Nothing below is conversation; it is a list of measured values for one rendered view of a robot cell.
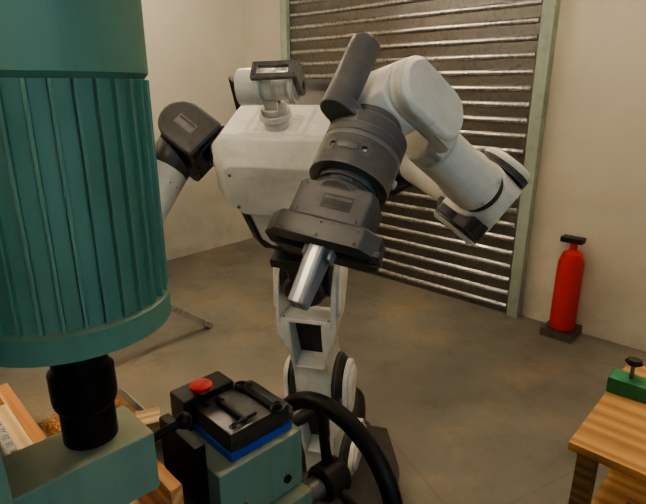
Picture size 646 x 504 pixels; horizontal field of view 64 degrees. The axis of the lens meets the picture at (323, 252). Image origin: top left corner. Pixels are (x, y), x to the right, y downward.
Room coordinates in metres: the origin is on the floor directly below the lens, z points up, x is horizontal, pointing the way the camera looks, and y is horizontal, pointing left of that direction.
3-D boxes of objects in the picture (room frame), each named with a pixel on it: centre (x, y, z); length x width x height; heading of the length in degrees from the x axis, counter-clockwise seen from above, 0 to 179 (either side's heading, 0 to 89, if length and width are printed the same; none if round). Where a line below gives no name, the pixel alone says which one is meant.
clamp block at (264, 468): (0.60, 0.13, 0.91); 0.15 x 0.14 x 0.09; 44
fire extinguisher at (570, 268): (2.79, -1.42, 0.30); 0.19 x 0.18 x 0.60; 137
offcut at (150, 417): (0.66, 0.26, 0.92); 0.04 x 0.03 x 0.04; 23
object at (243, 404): (0.61, 0.13, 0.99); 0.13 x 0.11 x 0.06; 44
